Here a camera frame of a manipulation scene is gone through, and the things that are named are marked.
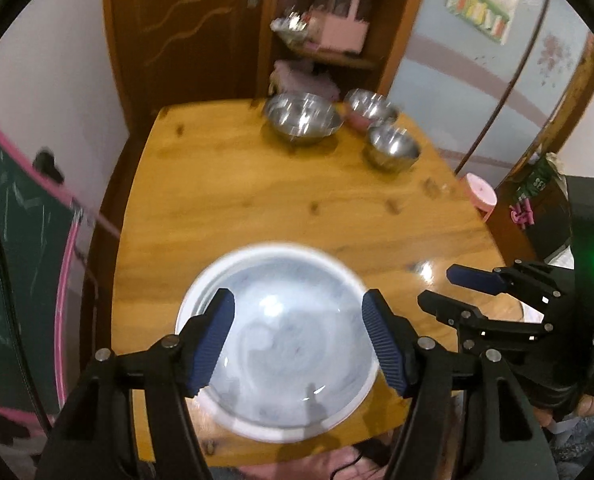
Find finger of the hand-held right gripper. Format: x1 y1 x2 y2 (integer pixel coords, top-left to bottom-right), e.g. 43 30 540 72
417 290 554 342
446 260 564 307

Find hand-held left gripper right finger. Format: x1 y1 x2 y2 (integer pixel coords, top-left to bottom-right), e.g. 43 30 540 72
361 288 560 480

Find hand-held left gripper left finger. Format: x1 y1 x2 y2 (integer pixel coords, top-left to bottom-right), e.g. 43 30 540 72
37 287 236 480

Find blue-patterned white dish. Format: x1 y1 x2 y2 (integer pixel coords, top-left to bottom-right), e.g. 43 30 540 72
197 255 373 427

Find large white plate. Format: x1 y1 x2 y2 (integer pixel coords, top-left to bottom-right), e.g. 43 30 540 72
175 241 381 443

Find small steel bowl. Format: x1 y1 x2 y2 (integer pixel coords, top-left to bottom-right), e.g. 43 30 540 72
366 124 422 173

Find pink-sided steel bowl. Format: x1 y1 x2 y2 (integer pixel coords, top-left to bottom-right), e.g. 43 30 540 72
343 88 400 131

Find large steel bowl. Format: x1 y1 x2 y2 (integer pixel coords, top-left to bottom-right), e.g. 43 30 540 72
263 92 344 147

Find dark wooden cabinet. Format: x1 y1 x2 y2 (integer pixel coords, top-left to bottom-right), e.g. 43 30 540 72
487 180 574 267

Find pink plastic stool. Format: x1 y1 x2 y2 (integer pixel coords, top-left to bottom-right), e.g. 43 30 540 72
460 172 498 224

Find green bag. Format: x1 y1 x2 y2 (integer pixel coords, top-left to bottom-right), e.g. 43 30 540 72
514 155 564 207

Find pink clothing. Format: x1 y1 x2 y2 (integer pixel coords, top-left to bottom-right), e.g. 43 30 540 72
237 440 393 480

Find pale blue wardrobe door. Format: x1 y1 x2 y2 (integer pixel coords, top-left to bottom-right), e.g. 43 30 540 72
391 0 594 187

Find pink-framed green chalkboard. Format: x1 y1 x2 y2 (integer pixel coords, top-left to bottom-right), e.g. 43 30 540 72
0 104 86 432

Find black chalkboard knob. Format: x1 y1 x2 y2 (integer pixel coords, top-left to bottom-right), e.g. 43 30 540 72
33 147 66 182

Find pink cloth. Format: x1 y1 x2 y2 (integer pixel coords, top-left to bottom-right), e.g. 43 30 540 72
269 59 341 102

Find wooden corner shelf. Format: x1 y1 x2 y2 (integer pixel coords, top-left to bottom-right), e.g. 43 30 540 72
257 0 435 107

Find pink basket with clear dome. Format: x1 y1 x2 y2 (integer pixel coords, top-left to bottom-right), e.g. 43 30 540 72
309 0 373 54

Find crumpled foil wrappers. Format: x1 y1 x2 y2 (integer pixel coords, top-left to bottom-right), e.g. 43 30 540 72
271 10 313 42

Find wooden door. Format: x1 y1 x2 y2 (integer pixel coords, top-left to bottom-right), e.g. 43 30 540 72
102 0 273 113

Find thin black cable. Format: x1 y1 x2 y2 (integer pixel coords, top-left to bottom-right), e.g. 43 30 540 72
327 447 378 480

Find wall poster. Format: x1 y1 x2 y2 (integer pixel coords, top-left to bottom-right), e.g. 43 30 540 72
445 0 520 45

